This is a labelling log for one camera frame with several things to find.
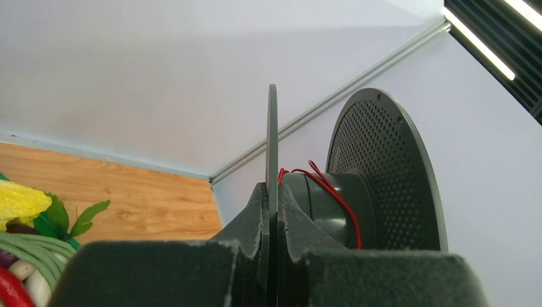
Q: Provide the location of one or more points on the red toy chili pepper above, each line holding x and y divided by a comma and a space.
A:
13, 293

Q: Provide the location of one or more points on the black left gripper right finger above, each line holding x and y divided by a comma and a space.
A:
315, 270

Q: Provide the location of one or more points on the green toy long beans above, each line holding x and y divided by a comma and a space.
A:
49, 256

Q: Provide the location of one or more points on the green toy leafy vegetable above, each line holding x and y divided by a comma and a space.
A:
54, 221

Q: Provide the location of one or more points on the yellow toy flower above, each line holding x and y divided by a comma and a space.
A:
21, 204

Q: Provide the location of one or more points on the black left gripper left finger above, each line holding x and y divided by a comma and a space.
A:
230, 269

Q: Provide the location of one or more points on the grey perforated cable spool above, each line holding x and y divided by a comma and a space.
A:
378, 190

